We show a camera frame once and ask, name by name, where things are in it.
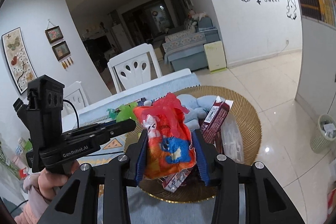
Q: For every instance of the orange snack packet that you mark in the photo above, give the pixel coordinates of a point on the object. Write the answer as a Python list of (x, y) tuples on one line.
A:
[(155, 161)]

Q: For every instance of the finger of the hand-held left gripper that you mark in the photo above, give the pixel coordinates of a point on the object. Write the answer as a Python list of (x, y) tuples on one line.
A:
[(118, 129)]

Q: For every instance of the red silver snack packet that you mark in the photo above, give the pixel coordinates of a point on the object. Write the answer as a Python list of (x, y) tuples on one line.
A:
[(174, 182)]

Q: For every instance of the translucent green figure toy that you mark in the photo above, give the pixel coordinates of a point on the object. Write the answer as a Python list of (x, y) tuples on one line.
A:
[(126, 111)]

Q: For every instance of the pale green waste basket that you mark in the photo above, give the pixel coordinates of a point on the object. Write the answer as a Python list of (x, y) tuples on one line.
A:
[(321, 137)]

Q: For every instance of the white refrigerator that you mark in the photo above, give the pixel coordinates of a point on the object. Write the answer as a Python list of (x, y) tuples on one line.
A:
[(120, 36)]

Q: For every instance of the golden woven basket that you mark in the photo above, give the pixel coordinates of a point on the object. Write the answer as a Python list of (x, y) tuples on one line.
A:
[(241, 106)]

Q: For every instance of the blue grey sofa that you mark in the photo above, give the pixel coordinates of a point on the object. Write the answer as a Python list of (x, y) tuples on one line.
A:
[(183, 48)]

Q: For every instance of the butterfly wall hanging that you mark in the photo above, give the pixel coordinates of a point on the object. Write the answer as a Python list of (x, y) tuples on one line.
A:
[(18, 58)]

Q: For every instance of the yellow hanging tassels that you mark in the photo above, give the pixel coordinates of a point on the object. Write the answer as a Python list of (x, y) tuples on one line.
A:
[(67, 63)]

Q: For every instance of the clear plastic bag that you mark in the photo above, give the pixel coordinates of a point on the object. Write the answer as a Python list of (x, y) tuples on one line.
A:
[(231, 140)]

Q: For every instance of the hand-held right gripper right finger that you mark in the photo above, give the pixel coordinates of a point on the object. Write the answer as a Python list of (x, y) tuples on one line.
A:
[(203, 169)]

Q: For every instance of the blue plush toy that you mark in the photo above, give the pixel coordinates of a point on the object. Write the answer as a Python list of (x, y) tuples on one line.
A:
[(191, 103)]

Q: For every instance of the plush toys on sofa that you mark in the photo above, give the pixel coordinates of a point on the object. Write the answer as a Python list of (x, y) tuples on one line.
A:
[(197, 16)]

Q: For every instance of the framed wall picture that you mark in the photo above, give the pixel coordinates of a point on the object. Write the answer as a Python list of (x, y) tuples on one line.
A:
[(61, 50), (53, 34)]

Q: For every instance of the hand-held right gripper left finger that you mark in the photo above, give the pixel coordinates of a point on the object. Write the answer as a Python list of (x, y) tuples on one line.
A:
[(140, 169)]

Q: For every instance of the dark red box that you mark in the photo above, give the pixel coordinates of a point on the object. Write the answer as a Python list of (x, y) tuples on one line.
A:
[(215, 119)]

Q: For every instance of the person's left forearm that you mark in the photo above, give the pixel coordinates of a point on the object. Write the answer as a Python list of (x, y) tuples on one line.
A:
[(34, 204)]

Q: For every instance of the translucent teal figure toy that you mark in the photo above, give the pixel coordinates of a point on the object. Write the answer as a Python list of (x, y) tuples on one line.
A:
[(112, 113)]

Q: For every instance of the pale yellow standing panel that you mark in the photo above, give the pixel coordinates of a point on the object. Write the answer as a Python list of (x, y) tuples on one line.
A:
[(215, 56)]

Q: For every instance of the white chair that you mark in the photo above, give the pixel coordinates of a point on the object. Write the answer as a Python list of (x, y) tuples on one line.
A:
[(76, 95), (136, 56)]

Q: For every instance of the person's left hand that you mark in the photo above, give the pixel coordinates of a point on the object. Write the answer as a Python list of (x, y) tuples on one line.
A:
[(50, 183)]

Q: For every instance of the dark framed glass door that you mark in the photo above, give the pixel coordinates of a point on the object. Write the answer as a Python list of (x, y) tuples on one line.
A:
[(141, 22)]

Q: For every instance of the translucent red figure toy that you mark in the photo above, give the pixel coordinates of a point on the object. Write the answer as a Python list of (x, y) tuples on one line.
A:
[(170, 103)]

